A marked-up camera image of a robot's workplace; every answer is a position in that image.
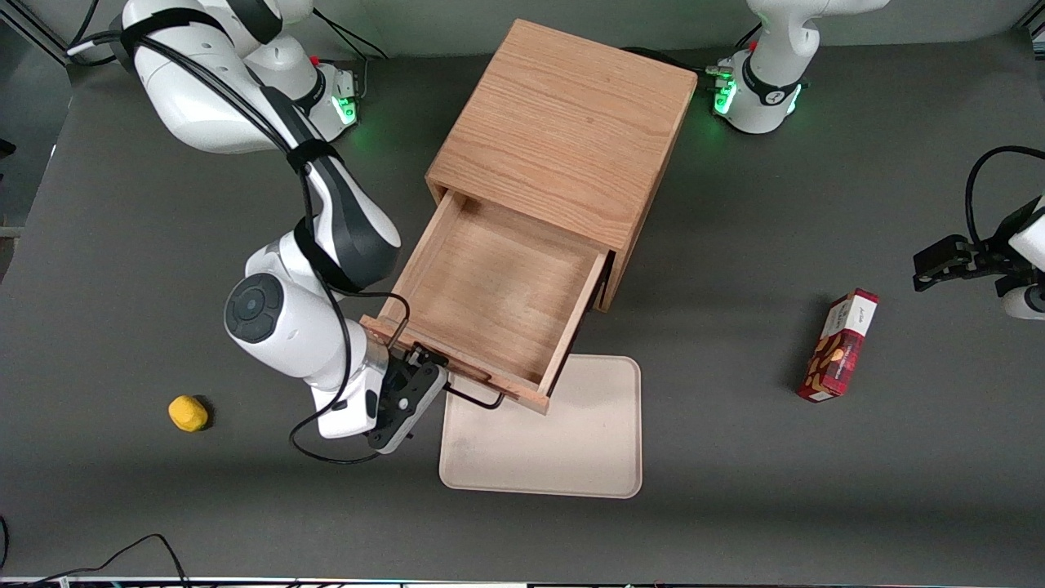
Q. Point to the yellow lemon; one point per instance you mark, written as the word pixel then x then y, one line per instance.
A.
pixel 188 413

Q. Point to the aluminium frame rail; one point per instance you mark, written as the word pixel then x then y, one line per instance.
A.
pixel 1033 16
pixel 37 33

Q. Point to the red snack box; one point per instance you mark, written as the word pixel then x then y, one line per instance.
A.
pixel 841 347

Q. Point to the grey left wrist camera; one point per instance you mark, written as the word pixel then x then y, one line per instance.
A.
pixel 1027 302

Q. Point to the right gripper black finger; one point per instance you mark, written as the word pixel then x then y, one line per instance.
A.
pixel 418 354
pixel 439 361

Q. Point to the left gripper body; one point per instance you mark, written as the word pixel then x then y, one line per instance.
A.
pixel 989 252

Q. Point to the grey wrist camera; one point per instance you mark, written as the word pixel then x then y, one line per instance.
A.
pixel 1027 302
pixel 404 408

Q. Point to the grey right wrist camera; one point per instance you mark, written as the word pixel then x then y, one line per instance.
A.
pixel 404 408

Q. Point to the beige plastic tray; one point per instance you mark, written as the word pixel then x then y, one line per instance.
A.
pixel 563 441

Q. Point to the wooden drawer cabinet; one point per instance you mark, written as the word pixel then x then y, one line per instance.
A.
pixel 563 122

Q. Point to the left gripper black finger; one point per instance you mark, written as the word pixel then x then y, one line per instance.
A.
pixel 947 276
pixel 947 253

